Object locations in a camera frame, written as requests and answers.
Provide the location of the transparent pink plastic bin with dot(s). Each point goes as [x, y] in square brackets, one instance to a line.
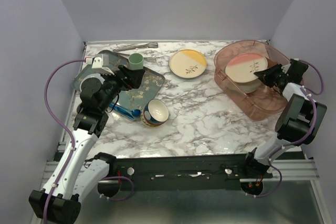
[261, 103]

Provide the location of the blue spoon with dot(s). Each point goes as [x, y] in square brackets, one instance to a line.
[129, 114]

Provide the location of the yellow and cream plate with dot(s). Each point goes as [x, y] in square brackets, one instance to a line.
[188, 63]

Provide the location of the floral teal tray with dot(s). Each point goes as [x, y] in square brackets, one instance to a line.
[136, 98]

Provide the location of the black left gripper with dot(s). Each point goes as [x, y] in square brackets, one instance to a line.
[134, 77]

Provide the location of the green plastic cup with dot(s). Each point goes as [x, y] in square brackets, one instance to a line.
[135, 61]

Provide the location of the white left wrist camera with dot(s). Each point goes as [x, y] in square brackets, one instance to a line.
[99, 64]

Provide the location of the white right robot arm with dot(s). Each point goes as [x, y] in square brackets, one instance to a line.
[298, 123]

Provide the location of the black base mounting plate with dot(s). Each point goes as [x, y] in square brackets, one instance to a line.
[182, 173]

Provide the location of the aluminium frame rail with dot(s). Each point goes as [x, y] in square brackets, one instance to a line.
[291, 170]

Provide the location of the cream divided bowl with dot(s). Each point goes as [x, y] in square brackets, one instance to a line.
[249, 87]

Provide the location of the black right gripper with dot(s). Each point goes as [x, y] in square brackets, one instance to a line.
[266, 74]

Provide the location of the metal serving tongs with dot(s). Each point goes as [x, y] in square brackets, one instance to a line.
[133, 47]

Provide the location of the light blue saucer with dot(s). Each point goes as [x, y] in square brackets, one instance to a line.
[94, 75]

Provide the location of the patterned ceramic bowl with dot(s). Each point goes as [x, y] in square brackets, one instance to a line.
[155, 113]

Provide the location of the pink and cream plate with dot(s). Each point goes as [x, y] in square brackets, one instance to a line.
[241, 68]

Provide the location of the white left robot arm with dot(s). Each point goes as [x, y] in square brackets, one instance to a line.
[59, 201]

